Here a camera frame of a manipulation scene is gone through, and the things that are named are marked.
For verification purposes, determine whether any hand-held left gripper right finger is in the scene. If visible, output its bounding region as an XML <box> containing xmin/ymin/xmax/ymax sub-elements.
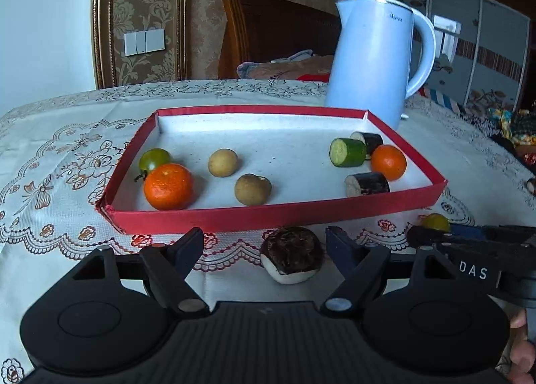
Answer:
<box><xmin>320</xmin><ymin>225</ymin><xmax>453</xmax><ymax>320</ymax></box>

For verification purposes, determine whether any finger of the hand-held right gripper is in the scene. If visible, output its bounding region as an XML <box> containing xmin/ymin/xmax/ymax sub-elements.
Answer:
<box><xmin>407</xmin><ymin>225</ymin><xmax>461</xmax><ymax>250</ymax></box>
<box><xmin>450</xmin><ymin>223</ymin><xmax>536</xmax><ymax>243</ymax></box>

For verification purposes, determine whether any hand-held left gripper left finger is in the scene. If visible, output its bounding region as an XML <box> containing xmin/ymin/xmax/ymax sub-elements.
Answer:
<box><xmin>73</xmin><ymin>227</ymin><xmax>210</xmax><ymax>320</ymax></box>

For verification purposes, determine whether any yellow-green tomato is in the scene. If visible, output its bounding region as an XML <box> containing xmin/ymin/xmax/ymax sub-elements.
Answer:
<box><xmin>420</xmin><ymin>213</ymin><xmax>451</xmax><ymax>232</ymax></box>

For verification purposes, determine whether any large orange mandarin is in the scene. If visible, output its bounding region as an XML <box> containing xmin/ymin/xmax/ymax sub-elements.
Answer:
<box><xmin>143</xmin><ymin>163</ymin><xmax>194</xmax><ymax>211</ymax></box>

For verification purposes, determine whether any dark eggplant piece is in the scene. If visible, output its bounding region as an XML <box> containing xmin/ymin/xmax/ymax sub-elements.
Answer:
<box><xmin>344</xmin><ymin>172</ymin><xmax>391</xmax><ymax>198</ymax></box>
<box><xmin>350</xmin><ymin>131</ymin><xmax>384</xmax><ymax>160</ymax></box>

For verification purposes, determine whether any tan longan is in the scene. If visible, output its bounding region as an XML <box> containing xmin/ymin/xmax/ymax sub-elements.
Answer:
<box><xmin>234</xmin><ymin>173</ymin><xmax>272</xmax><ymax>206</ymax></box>
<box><xmin>208</xmin><ymin>148</ymin><xmax>240</xmax><ymax>178</ymax></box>

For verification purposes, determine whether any small orange mandarin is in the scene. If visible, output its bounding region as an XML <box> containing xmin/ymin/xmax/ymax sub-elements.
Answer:
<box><xmin>370</xmin><ymin>145</ymin><xmax>407</xmax><ymax>181</ymax></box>

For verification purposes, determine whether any green tomato with stem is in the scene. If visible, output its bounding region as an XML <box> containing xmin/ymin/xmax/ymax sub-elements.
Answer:
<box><xmin>134</xmin><ymin>148</ymin><xmax>172</xmax><ymax>183</ymax></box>

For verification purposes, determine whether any green cucumber piece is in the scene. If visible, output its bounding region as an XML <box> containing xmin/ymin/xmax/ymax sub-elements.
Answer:
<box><xmin>329</xmin><ymin>138</ymin><xmax>367</xmax><ymax>168</ymax></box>

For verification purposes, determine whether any red shallow cardboard box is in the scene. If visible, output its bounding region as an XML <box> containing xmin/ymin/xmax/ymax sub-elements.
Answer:
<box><xmin>95</xmin><ymin>105</ymin><xmax>449</xmax><ymax>235</ymax></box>

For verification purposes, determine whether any person's right hand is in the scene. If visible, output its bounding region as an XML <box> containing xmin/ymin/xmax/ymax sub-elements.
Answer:
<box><xmin>508</xmin><ymin>308</ymin><xmax>536</xmax><ymax>384</ymax></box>

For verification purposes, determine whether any colorful patterned bedding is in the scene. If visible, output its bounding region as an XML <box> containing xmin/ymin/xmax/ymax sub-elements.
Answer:
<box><xmin>419</xmin><ymin>87</ymin><xmax>536</xmax><ymax>167</ymax></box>

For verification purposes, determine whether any light blue electric kettle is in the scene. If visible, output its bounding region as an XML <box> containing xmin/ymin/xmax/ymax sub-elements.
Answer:
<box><xmin>324</xmin><ymin>0</ymin><xmax>437</xmax><ymax>131</ymax></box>

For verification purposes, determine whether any pink grey blanket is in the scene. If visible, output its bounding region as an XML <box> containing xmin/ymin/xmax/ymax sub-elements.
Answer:
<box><xmin>237</xmin><ymin>49</ymin><xmax>334</xmax><ymax>82</ymax></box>

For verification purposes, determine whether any wardrobe with sliding doors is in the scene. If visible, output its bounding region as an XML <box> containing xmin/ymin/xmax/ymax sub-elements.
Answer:
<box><xmin>373</xmin><ymin>0</ymin><xmax>532</xmax><ymax>117</ymax></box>

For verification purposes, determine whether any wooden chair with clothes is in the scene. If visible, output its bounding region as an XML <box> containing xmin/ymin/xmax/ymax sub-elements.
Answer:
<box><xmin>218</xmin><ymin>0</ymin><xmax>342</xmax><ymax>80</ymax></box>

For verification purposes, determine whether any white wall light switch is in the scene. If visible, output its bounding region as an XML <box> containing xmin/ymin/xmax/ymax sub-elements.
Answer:
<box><xmin>124</xmin><ymin>29</ymin><xmax>165</xmax><ymax>57</ymax></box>

